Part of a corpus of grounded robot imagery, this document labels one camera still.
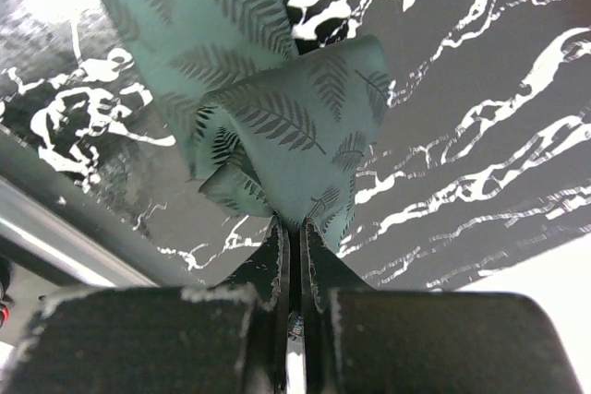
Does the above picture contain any dark green fern tie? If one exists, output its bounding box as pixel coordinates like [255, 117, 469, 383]
[103, 0, 389, 248]

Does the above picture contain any black marble pattern mat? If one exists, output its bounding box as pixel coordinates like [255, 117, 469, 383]
[1, 0, 590, 291]

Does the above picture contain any aluminium rail frame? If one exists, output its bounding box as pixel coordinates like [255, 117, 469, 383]
[1, 134, 163, 287]

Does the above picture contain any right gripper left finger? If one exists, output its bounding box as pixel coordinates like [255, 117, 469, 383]
[217, 217, 290, 393]

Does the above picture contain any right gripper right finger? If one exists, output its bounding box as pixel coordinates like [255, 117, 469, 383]
[298, 219, 374, 393]

